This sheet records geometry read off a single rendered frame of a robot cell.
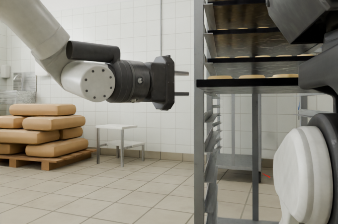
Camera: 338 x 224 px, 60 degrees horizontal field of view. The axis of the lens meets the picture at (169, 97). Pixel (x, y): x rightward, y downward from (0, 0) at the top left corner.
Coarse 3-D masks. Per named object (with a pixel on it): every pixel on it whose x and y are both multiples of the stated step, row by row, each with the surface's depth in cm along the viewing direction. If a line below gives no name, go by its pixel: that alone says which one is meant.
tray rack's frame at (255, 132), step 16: (208, 96) 149; (256, 96) 147; (304, 96) 140; (256, 112) 146; (208, 128) 149; (256, 128) 146; (256, 144) 146; (256, 160) 146; (256, 176) 146; (256, 192) 146; (256, 208) 146
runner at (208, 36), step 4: (204, 24) 89; (204, 28) 89; (204, 32) 89; (204, 36) 92; (208, 36) 92; (212, 36) 92; (208, 40) 98; (212, 40) 98; (208, 44) 105; (212, 44) 105; (208, 48) 113; (212, 48) 113; (212, 52) 123; (212, 56) 134; (216, 56) 134
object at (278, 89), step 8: (200, 80) 56; (208, 80) 56; (216, 80) 55; (224, 80) 55; (232, 80) 55; (240, 80) 55; (248, 80) 54; (256, 80) 54; (264, 80) 54; (272, 80) 53; (280, 80) 53; (288, 80) 53; (296, 80) 53; (200, 88) 61; (208, 88) 61; (216, 88) 61; (224, 88) 62; (232, 88) 62; (240, 88) 62; (248, 88) 63; (256, 88) 63; (264, 88) 63; (272, 88) 63; (280, 88) 64; (288, 88) 64; (296, 88) 64
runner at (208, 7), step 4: (204, 0) 89; (204, 4) 89; (208, 4) 89; (212, 4) 89; (204, 8) 93; (208, 8) 93; (212, 8) 93; (208, 12) 97; (212, 12) 97; (208, 16) 101; (212, 16) 101; (208, 20) 106; (212, 20) 106; (208, 24) 112; (212, 24) 112; (212, 28) 118
